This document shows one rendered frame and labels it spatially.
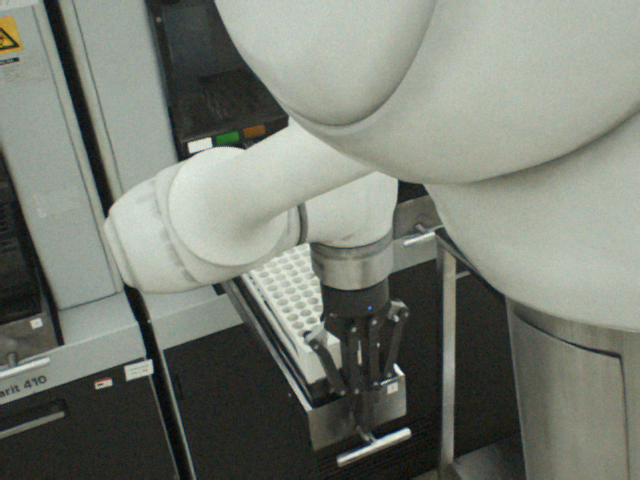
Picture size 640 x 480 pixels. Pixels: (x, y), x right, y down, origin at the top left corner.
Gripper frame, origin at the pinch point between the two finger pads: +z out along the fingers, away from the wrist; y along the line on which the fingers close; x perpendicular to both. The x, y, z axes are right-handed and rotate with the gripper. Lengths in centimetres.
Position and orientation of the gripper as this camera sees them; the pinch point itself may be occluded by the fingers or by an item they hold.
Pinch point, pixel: (363, 405)
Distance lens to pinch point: 94.9
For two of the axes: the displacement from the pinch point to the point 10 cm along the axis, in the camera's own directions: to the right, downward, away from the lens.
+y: -9.1, 2.9, -3.0
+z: 0.9, 8.4, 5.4
